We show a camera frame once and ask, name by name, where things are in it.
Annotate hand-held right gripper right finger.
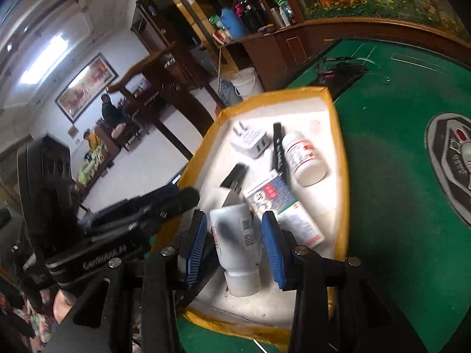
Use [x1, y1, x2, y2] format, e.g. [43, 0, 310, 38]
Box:
[261, 211, 429, 353]

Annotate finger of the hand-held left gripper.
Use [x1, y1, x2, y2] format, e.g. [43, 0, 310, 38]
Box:
[129, 187, 201, 229]
[90, 183, 181, 221]

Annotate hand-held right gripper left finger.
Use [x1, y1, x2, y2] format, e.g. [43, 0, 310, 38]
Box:
[44, 209, 208, 353]

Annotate plain white plastic bottle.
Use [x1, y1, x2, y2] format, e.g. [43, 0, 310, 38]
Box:
[210, 203, 263, 298]

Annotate white red label pill bottle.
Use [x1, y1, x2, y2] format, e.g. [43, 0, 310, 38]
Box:
[281, 131, 329, 187]

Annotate white foam box yellow tape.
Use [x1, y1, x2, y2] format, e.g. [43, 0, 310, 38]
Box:
[173, 86, 350, 352]

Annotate person's left hand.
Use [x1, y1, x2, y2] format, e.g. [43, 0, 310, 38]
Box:
[53, 289, 83, 324]

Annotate blue white medicine box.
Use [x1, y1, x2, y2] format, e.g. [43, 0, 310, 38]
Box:
[243, 171, 326, 249]

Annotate black grey flat tool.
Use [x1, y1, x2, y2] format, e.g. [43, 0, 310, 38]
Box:
[220, 163, 248, 207]

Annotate wooden bench with green cloth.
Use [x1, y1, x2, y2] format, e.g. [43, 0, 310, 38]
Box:
[75, 123, 122, 188]

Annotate white plug charger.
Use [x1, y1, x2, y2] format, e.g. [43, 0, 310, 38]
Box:
[228, 121, 271, 159]

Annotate black pen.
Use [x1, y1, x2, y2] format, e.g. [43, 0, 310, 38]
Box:
[272, 122, 289, 182]

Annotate grey blue kettle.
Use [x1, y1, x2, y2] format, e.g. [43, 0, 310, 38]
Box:
[219, 79, 241, 105]

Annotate dark wooden chair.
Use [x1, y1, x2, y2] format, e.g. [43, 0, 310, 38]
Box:
[106, 42, 207, 155]

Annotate ceiling light panel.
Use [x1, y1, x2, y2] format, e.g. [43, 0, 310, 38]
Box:
[20, 35, 69, 83]

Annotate white plastic bucket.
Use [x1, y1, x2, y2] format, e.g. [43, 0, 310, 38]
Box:
[231, 67, 266, 100]

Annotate floral patterned cloth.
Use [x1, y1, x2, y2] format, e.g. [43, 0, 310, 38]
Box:
[0, 290, 56, 353]

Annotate brown wooden counter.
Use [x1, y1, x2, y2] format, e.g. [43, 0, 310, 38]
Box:
[224, 16, 471, 89]

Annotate blue thermos jug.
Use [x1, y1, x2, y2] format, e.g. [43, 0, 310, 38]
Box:
[220, 7, 246, 40]

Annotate black smartphone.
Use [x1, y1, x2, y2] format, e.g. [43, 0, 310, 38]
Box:
[318, 62, 369, 100]

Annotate black table control panel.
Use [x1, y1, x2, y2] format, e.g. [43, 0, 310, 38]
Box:
[425, 112, 471, 229]

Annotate black kettle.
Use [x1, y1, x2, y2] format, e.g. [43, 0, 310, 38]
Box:
[239, 0, 271, 32]

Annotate framed wall painting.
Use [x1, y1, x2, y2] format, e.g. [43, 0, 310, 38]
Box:
[55, 53, 119, 124]

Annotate black frame eyeglasses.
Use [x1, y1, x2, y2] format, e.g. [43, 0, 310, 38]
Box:
[316, 56, 372, 78]

